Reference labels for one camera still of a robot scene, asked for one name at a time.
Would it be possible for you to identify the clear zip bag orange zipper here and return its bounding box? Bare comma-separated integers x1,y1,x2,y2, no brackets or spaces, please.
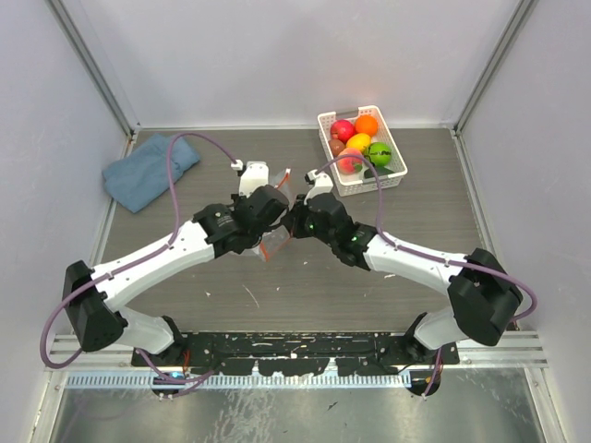
243,168,295,262

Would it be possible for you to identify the pink toy peach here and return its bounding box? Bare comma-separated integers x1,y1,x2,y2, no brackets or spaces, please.
336,148,363,175

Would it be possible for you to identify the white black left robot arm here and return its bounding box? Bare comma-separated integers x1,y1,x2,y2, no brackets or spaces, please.
63,185,289,365

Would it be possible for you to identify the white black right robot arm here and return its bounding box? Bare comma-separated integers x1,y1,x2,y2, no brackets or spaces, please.
282,193,523,364

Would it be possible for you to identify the white perforated plastic basket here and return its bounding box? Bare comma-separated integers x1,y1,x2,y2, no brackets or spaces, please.
318,105,407,197

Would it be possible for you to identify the brown toy kiwi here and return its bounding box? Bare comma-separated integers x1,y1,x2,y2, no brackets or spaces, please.
328,138,345,158

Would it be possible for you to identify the dark green toy avocado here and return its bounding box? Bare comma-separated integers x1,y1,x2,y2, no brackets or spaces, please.
364,167,393,179

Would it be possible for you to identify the yellow toy lemon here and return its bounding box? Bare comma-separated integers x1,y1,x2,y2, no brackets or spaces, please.
345,133,372,153

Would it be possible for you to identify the green toy fruit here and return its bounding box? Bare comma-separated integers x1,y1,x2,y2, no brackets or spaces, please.
364,142,392,168

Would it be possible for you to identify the red toy apple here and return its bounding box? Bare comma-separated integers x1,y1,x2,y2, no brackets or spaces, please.
330,119,356,144

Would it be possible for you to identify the orange toy fruit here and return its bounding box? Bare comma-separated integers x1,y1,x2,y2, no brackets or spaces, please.
355,114,380,137

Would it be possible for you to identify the blue folded cloth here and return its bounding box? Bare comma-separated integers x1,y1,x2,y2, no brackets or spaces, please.
103,134,200,213

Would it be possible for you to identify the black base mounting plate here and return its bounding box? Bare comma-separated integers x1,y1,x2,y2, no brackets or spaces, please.
150,332,436,377

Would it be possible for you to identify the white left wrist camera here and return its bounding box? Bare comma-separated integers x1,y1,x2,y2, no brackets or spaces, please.
231,160,269,197

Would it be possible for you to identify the blue slotted cable duct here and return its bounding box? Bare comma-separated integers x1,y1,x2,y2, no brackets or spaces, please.
65,371,411,389

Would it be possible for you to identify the left aluminium corner post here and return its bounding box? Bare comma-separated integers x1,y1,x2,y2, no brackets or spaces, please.
45,1,140,139

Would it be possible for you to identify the aluminium corner post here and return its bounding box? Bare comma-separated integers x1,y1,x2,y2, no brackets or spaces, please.
452,0,538,137
45,1,140,139

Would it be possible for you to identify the right aluminium corner post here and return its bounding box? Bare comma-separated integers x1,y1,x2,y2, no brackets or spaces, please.
452,0,538,137

